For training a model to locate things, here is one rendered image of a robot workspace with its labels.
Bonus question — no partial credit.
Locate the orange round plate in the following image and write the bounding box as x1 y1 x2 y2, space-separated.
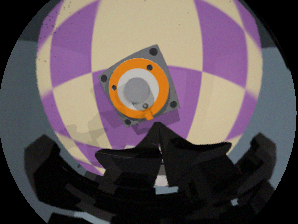
109 57 169 121

